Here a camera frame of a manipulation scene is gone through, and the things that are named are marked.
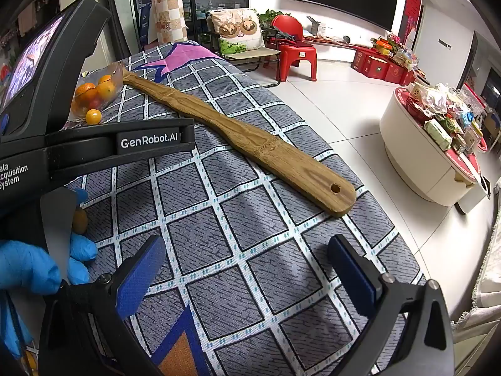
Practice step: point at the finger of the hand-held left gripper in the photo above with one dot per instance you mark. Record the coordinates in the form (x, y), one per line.
(148, 141)

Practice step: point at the person's left hand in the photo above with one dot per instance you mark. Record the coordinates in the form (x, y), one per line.
(23, 266)

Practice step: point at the green potted plant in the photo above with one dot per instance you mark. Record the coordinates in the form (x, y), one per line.
(270, 16)

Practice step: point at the clear bowl of tomatoes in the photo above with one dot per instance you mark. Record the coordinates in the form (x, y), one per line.
(117, 72)

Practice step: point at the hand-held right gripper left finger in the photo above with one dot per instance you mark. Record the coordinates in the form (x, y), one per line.
(143, 278)

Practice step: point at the red wall decoration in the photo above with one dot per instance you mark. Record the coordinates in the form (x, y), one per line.
(413, 11)

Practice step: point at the checkered paper bag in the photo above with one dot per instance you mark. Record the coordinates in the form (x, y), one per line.
(168, 17)

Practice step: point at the red plastic chair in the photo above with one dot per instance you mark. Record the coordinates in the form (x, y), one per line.
(295, 53)

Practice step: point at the grey checked star blanket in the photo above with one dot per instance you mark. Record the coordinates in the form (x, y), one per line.
(235, 243)

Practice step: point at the yellow cherry tomato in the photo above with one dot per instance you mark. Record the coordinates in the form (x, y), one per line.
(94, 116)

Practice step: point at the round white table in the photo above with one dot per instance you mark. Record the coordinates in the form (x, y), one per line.
(411, 156)

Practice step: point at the printed cushion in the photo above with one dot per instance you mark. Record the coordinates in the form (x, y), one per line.
(235, 31)

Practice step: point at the khaki folding chair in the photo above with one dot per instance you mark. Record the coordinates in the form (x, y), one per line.
(254, 56)

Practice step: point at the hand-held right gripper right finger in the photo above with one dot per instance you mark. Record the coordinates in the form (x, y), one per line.
(352, 278)

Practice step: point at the red gift box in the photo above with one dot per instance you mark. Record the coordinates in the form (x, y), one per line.
(397, 73)
(368, 62)

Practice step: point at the long wooden paddle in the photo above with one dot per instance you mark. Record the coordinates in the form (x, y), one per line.
(274, 152)

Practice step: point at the pile of snack packets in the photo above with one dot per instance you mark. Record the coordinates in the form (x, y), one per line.
(446, 117)

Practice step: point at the red cherry tomato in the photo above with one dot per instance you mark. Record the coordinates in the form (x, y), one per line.
(94, 104)

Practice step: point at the small orange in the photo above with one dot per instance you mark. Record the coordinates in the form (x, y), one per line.
(85, 92)
(106, 86)

